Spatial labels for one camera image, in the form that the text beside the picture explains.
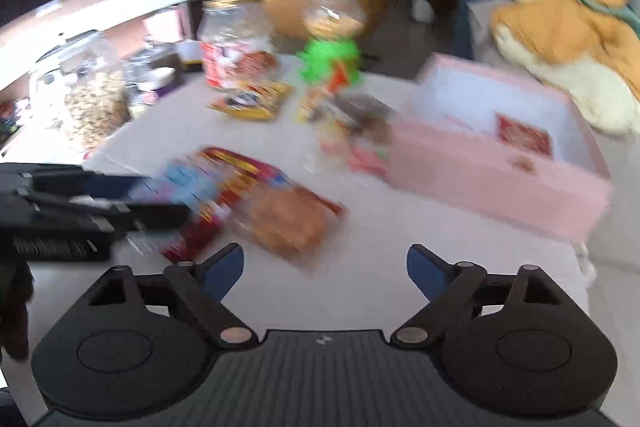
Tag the clear plastic jar red label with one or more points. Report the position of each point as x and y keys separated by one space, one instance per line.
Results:
x=235 y=52

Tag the orange and cream plush blanket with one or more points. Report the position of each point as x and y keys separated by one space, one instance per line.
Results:
x=570 y=37

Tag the pink cardboard box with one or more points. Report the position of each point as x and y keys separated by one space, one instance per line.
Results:
x=480 y=187

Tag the large red and blue snack bag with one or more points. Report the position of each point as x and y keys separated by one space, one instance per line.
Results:
x=220 y=187

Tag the pile of small snack packets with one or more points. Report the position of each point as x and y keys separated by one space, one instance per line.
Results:
x=350 y=132

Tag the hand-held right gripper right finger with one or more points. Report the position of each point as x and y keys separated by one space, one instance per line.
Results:
x=425 y=272

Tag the yellow snack packet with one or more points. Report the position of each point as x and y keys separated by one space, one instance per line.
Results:
x=252 y=101

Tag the green gumball machine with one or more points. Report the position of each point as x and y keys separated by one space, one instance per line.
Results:
x=330 y=52

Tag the dark red snack packet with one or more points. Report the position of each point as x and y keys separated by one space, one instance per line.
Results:
x=287 y=219

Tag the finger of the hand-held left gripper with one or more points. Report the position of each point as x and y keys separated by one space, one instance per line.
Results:
x=155 y=216
x=107 y=185

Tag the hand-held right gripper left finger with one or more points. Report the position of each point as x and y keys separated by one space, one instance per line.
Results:
x=225 y=268

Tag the purple paper cup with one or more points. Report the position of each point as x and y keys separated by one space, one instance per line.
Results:
x=157 y=87

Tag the glass jar of nuts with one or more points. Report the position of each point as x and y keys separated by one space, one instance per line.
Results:
x=90 y=102

